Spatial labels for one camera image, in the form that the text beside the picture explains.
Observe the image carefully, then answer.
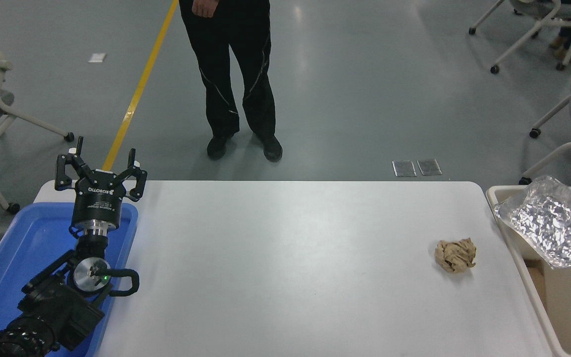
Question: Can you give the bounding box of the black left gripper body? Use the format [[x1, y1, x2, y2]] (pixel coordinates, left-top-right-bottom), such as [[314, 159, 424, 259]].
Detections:
[[71, 169, 127, 230]]

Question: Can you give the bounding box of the foil tray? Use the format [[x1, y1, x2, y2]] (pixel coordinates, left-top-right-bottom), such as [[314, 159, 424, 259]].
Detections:
[[494, 175, 571, 270]]

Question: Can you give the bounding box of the metal floor plate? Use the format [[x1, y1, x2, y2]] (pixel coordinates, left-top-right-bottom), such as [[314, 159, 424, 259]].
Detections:
[[393, 160, 417, 177], [417, 158, 443, 176]]

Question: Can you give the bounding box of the person's right hand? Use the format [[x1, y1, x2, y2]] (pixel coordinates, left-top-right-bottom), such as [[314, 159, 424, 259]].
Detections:
[[191, 0, 220, 19]]

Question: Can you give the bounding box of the blue plastic tray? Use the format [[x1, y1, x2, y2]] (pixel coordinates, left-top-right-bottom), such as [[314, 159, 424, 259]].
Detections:
[[0, 201, 139, 357]]

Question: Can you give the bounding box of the crumpled tan paper ball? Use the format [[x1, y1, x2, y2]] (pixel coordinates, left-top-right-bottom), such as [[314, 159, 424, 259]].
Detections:
[[434, 238, 477, 275]]

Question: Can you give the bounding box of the standing person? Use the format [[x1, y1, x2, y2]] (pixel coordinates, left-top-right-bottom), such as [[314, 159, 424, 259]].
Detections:
[[179, 0, 284, 163]]

